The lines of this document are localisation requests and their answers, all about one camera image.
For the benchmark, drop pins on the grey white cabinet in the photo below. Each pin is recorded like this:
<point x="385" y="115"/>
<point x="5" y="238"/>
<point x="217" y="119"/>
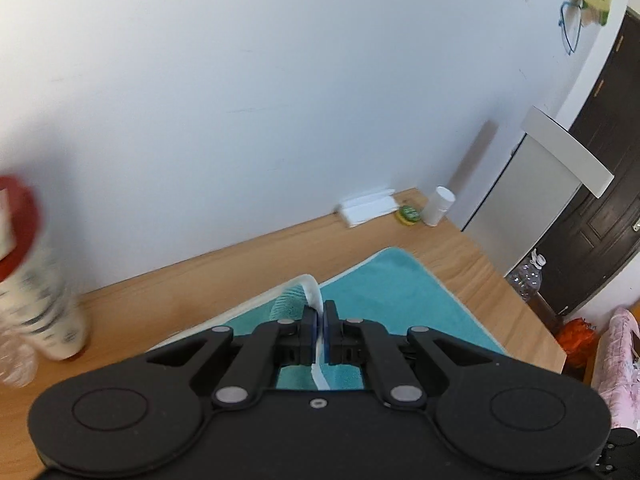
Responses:
<point x="545" y="172"/>

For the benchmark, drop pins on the white pill bottle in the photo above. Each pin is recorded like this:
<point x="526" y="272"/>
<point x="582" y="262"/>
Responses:
<point x="437" y="206"/>

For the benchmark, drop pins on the orange plastic bag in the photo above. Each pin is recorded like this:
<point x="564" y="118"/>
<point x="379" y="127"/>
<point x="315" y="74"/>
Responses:
<point x="578" y="339"/>

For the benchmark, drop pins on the teal microfibre towel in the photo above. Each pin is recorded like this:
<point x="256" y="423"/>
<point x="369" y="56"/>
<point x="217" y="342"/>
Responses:
<point x="391" y="287"/>

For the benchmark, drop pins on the pink floral cloth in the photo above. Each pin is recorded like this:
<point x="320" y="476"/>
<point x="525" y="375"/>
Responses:
<point x="616" y="369"/>

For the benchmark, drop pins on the large clear plastic bottle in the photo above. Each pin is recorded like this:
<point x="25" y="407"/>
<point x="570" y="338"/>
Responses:
<point x="526" y="277"/>

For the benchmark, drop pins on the blue wire hanger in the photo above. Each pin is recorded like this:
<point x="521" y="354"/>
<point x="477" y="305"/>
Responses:
<point x="570" y="24"/>

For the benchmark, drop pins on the dark brown door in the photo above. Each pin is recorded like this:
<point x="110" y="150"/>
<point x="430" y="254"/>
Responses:
<point x="597" y="232"/>

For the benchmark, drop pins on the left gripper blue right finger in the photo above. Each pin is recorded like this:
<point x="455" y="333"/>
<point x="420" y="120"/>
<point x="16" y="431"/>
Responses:
<point x="368" y="346"/>

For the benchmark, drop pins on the cream tumbler red lid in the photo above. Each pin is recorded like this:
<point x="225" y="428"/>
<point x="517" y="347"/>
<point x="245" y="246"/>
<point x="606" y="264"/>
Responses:
<point x="38" y="302"/>

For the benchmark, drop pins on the right clear water bottle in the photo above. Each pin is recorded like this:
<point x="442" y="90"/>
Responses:
<point x="18" y="360"/>

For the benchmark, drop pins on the green yellow round tin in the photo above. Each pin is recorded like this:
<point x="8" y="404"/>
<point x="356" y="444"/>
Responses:
<point x="407" y="215"/>

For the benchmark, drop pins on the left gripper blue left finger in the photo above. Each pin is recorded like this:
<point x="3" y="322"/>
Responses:
<point x="271" y="346"/>

